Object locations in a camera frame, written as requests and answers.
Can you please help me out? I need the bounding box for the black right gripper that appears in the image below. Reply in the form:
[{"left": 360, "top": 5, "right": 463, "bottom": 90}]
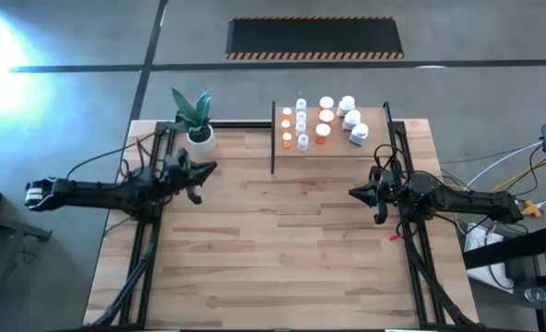
[{"left": 348, "top": 165, "right": 412, "bottom": 226}]

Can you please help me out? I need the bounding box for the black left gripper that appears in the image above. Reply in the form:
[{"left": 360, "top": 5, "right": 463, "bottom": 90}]
[{"left": 160, "top": 148, "right": 219, "bottom": 206}]

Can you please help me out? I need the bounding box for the white medicine bottle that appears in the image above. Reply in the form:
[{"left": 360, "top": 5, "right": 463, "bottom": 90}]
[
  {"left": 349, "top": 122, "right": 370, "bottom": 148},
  {"left": 337, "top": 95, "right": 357, "bottom": 117},
  {"left": 341, "top": 109, "right": 362, "bottom": 133}
]

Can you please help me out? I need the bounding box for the green plant in white pot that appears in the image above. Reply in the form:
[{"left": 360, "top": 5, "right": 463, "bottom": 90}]
[{"left": 170, "top": 87, "right": 218, "bottom": 154}]

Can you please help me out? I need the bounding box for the white power strip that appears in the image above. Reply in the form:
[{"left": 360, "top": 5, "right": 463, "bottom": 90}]
[{"left": 464, "top": 222, "right": 516, "bottom": 292}]

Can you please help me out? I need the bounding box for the black hazard-striped floor mat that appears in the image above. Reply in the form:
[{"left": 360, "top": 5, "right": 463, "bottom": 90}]
[{"left": 225, "top": 17, "right": 405, "bottom": 61}]

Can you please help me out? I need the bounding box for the yellow power splitter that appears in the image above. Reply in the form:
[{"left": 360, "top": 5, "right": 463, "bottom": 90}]
[{"left": 520, "top": 198, "right": 544, "bottom": 219}]

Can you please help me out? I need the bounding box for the clear water bottle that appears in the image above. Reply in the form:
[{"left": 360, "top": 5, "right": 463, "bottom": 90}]
[{"left": 524, "top": 286, "right": 546, "bottom": 304}]

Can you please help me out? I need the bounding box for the dark metal floor stand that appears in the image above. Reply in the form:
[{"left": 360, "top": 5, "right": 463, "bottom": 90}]
[{"left": 0, "top": 207, "right": 53, "bottom": 243}]

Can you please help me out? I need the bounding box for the wooden shelf with black frame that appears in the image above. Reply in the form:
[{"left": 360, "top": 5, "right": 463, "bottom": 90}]
[{"left": 270, "top": 101, "right": 394, "bottom": 175}]

